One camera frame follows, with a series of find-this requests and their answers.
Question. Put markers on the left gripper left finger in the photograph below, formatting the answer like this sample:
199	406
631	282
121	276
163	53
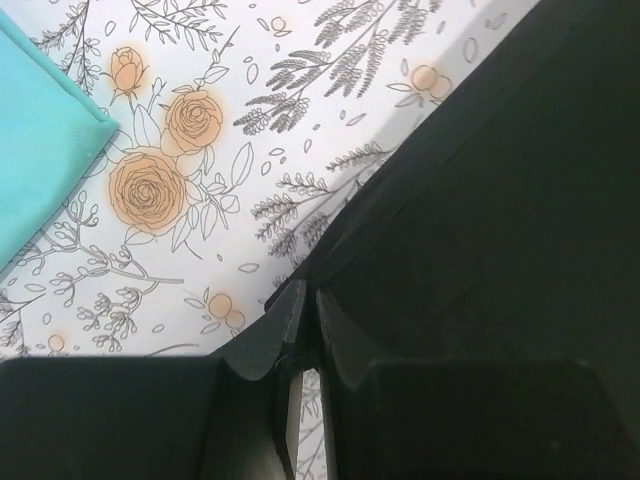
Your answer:
227	415

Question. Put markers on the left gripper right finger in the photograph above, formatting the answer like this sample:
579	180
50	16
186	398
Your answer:
391	417

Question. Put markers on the black t shirt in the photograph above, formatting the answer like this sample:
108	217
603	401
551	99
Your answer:
506	226

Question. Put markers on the floral table cloth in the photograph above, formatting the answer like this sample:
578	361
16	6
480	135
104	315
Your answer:
244	129

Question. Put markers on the folded teal t shirt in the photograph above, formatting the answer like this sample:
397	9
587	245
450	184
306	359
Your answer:
51	133

